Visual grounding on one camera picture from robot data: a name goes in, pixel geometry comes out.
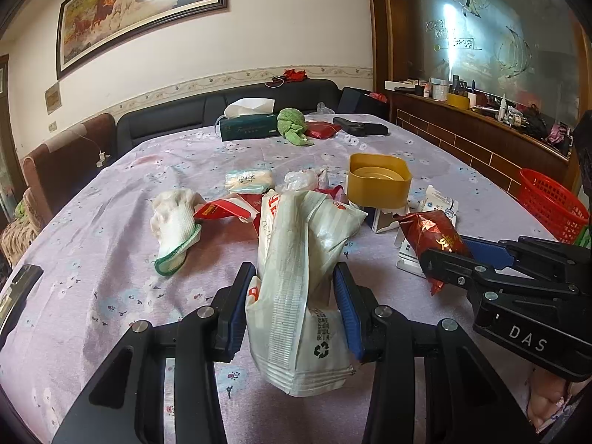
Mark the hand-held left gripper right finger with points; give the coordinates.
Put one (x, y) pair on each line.
(348, 314)

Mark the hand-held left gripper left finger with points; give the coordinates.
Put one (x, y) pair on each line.
(235, 323)

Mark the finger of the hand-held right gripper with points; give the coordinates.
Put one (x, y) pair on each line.
(488, 249)
(451, 268)

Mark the dark red snack packet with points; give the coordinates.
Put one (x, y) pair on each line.
(430, 233)

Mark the white plastic packaging bag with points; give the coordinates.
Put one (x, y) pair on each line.
(296, 259)

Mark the red plastic basket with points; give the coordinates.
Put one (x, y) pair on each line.
(550, 203)

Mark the white glove with green cuff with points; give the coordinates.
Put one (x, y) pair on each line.
(175, 226)

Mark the red and white packet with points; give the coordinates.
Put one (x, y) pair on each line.
(222, 208)

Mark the red foil wrapper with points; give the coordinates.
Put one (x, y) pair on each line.
(334, 193)

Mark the person's right hand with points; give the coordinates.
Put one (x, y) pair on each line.
(550, 402)

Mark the white and blue tissue packet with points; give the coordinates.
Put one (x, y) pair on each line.
(437, 201)

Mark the small white carton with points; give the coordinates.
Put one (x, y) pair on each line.
(381, 219)

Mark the wooden brick-pattern cabinet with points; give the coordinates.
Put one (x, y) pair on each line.
(476, 143)

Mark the yellow plastic container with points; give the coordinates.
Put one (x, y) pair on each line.
(377, 182)

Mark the pink cloth item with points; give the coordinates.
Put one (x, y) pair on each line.
(558, 135)

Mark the black bag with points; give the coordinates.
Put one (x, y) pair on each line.
(534, 122)

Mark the clear plastic wrapper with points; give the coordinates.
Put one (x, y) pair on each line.
(303, 179)

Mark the wrapped bread packet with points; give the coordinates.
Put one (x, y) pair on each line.
(247, 180)

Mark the yellow box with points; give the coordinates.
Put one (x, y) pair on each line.
(457, 101)

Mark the white jar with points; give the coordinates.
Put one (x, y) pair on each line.
(439, 90)

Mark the black case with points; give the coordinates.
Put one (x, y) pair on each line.
(360, 126)

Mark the red pouch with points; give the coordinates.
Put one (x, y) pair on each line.
(321, 130)

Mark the green plush toy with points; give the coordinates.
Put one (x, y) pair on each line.
(292, 125)

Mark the green tissue box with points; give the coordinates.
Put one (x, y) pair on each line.
(247, 125)

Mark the clear plastic bag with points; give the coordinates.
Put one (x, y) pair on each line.
(324, 109)

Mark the black sofa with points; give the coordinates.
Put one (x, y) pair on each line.
(185, 111)

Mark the frosted glass fish panel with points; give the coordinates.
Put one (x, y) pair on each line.
(490, 23)

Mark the brown armchair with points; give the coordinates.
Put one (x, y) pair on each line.
(60, 171)

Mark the red cloth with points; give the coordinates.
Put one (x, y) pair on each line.
(295, 75)

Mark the framed horse painting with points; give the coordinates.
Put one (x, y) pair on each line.
(134, 9)

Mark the small wall notice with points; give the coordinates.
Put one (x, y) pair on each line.
(53, 97)

